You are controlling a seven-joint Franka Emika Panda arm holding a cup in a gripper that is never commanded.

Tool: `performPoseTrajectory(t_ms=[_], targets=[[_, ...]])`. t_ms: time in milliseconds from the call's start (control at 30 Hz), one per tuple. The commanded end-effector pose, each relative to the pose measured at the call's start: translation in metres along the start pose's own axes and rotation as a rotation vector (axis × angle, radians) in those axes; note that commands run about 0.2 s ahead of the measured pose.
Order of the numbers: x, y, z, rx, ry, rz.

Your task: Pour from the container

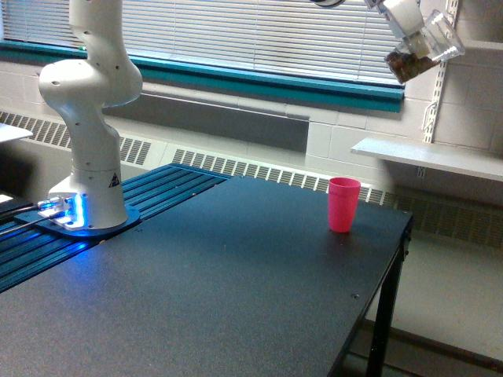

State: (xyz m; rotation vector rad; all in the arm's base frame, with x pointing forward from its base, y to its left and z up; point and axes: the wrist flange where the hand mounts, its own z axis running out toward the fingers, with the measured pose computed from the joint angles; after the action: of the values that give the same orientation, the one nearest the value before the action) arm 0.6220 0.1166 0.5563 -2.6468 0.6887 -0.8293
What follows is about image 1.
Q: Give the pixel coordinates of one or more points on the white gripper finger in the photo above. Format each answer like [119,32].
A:
[416,44]

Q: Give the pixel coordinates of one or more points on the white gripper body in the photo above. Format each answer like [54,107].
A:
[403,17]

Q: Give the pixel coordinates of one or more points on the clear plastic cup with nuts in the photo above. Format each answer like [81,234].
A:
[435,43]

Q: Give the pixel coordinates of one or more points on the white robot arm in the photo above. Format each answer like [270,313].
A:
[91,197]

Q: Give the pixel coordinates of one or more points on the white window blinds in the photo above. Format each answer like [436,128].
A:
[347,42]

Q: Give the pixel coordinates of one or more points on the pink plastic cup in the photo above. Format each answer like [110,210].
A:
[342,203]

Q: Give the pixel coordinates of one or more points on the black table leg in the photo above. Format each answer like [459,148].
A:
[386,306]

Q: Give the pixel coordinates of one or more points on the white tabletop at left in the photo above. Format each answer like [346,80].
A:
[12,133]

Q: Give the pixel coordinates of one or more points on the white shelf rail bracket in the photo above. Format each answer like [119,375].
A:
[432,110]

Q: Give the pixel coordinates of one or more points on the white upper wall shelf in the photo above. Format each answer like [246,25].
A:
[483,45]

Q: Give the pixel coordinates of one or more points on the white wall shelf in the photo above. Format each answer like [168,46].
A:
[434,156]
[483,45]

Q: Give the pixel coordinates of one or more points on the white lower wall shelf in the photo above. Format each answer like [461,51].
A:
[434,156]

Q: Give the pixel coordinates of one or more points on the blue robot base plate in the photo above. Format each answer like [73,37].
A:
[134,217]

